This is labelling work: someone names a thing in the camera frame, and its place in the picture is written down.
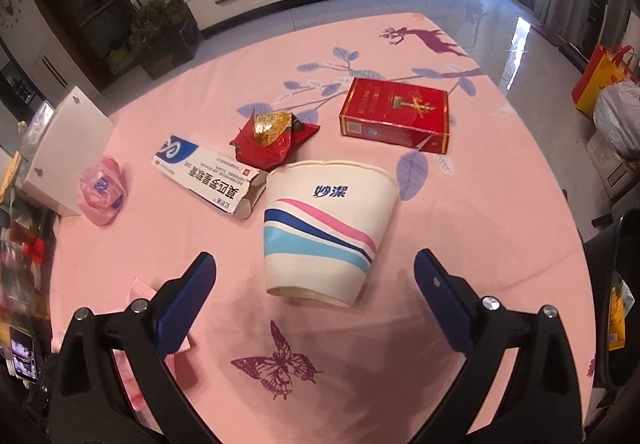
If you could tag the white box on table edge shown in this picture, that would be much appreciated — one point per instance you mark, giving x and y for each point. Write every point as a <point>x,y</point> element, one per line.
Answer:
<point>72,140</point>

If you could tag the yellow snack bag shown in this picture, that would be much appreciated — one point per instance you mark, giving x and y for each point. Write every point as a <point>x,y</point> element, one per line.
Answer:
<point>621,303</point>

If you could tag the red gold wrapper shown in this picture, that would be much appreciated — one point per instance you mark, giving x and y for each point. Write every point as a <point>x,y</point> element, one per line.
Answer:
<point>268,140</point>

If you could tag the white blue toothpaste box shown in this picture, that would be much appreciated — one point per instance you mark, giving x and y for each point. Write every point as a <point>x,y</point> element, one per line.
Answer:
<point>232,187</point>

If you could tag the white striped paper cup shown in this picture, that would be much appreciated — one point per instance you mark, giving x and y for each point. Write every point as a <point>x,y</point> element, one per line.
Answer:
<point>324,222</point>

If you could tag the red cigarette box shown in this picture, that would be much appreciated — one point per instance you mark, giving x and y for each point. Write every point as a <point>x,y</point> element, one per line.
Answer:
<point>396,113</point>

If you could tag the orange red shopping bag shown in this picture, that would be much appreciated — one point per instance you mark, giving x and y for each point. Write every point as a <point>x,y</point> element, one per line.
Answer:
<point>605,68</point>

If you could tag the white purple plastic bag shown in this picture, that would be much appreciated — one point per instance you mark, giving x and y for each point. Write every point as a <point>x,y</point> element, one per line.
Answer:
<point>617,118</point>

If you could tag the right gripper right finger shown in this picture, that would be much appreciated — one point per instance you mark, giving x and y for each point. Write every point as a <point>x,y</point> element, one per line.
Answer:
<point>518,382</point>

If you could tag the pink plastic bag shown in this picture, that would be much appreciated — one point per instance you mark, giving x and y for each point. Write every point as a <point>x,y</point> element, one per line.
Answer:
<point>102,191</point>

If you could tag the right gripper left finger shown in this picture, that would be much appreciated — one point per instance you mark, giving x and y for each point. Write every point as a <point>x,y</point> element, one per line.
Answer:
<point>89,403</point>

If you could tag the black round trash bin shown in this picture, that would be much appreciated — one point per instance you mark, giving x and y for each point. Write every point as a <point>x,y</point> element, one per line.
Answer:
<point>613,264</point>

